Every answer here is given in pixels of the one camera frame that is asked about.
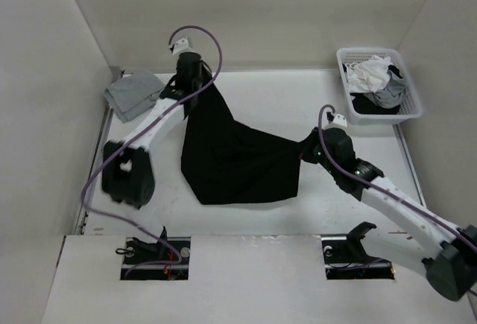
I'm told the black tank top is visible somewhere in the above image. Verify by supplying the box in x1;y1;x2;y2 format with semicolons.
181;85;312;205

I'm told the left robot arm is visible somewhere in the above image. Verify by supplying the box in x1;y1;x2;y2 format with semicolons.
101;51;212;209

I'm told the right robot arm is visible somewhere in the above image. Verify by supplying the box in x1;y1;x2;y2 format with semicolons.
300;127;476;302

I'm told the folded grey tank top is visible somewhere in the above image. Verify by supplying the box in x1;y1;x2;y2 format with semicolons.
104;71;165;123

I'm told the black garment in basket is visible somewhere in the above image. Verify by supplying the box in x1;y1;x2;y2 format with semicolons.
351;66;403;115

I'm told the white plastic laundry basket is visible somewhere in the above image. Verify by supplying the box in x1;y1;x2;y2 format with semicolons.
336;47;423;125

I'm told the grey garment in basket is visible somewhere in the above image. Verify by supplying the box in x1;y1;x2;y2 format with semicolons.
372;79;406;109

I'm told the white garment in basket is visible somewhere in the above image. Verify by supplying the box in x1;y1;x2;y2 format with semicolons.
344;55;393;93

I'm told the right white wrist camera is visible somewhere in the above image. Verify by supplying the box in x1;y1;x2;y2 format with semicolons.
325;112;347;130

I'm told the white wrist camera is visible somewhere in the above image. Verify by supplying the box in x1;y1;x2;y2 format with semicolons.
325;112;347;130
169;36;193;55

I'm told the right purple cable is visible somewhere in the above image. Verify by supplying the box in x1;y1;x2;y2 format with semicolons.
318;104;477;297

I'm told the purple cable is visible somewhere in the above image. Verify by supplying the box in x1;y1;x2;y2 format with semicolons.
318;104;477;297
80;25;224;279

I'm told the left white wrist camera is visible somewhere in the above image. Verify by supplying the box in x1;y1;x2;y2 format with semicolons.
169;36;193;55

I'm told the right metal table rail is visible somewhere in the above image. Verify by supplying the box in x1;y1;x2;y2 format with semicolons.
393;124;427;208

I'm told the metal table rail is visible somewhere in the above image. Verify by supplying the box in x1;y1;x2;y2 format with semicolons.
393;124;427;208
72;66;124;235

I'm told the left metal table rail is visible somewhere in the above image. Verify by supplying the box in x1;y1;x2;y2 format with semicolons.
72;66;124;235

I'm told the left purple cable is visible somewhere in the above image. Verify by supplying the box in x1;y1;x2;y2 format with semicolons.
80;25;224;279

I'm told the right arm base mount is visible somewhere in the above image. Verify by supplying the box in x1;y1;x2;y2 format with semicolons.
321;236;394;280

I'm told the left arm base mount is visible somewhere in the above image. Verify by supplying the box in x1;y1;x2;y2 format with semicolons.
115;238;192;281

